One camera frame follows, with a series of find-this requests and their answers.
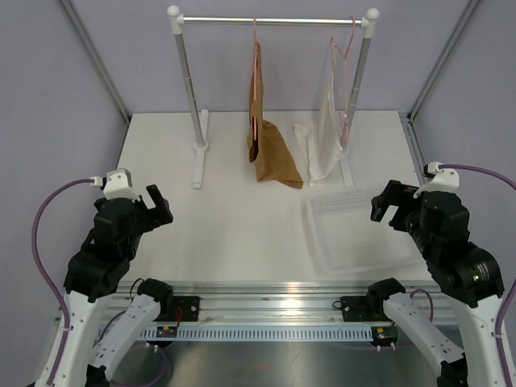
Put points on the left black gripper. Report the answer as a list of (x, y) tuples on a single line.
[(158, 215)]

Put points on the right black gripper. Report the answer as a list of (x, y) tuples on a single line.
[(396, 193)]

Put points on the brown tank top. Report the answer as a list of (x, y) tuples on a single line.
[(269, 154)]

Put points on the pink wire hanger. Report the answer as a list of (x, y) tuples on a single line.
[(254, 80), (339, 64)]

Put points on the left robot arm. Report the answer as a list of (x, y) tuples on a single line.
[(77, 356)]

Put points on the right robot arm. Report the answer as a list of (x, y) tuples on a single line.
[(469, 276)]

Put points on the white tank top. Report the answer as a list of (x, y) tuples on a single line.
[(319, 141)]

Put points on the clear plastic tray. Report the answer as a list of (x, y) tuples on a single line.
[(343, 240)]

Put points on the white clothes rack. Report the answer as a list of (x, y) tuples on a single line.
[(289, 74)]

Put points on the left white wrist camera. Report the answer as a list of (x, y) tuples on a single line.
[(116, 184)]

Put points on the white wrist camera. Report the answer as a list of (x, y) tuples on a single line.
[(116, 184), (440, 180)]

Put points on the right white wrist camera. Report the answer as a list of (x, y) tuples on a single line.
[(440, 180)]

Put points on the aluminium rail base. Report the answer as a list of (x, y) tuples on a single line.
[(277, 303)]

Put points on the white slotted cable duct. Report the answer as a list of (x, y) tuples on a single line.
[(258, 334)]

